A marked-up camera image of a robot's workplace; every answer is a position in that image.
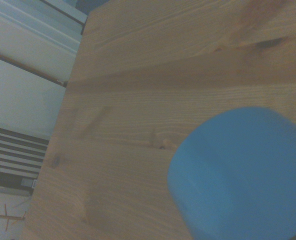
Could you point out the teal enamel mug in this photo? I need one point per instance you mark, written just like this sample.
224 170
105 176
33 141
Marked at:
238 175

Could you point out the black white striped grille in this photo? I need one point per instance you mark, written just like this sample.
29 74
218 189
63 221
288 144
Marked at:
13 150

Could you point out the white panelled cabinet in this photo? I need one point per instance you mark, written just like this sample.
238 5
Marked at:
25 37

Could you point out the wooden coat stand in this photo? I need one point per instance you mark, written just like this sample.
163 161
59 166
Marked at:
5 217

